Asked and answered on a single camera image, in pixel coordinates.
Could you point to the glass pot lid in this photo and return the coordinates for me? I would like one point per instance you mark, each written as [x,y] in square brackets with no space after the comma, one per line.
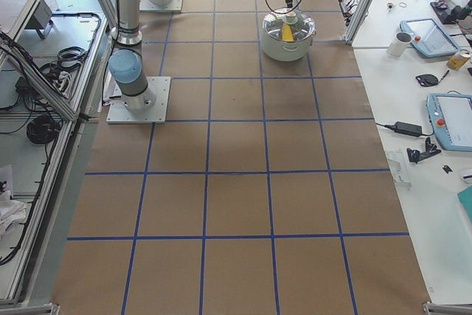
[302,25]

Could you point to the yellow corn cob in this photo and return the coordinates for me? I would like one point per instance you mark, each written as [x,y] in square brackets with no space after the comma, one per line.
[286,33]

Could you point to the pale green steel pot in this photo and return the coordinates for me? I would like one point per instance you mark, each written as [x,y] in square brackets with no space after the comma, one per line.
[284,51]

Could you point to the white mug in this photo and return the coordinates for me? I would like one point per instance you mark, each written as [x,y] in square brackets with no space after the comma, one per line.
[399,44]

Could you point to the blue teach pendant far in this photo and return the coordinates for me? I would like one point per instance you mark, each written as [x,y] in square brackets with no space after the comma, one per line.
[434,40]

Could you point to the blue teach pendant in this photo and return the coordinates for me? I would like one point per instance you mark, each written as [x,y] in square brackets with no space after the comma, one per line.
[450,116]
[434,40]

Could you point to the black power adapter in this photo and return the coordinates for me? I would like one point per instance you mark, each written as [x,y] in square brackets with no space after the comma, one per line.
[408,129]

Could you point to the blue teach pendant near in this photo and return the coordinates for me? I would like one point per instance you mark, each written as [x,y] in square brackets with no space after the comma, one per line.
[450,116]

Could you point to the aluminium frame post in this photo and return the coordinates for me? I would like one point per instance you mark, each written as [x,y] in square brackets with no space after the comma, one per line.
[363,1]

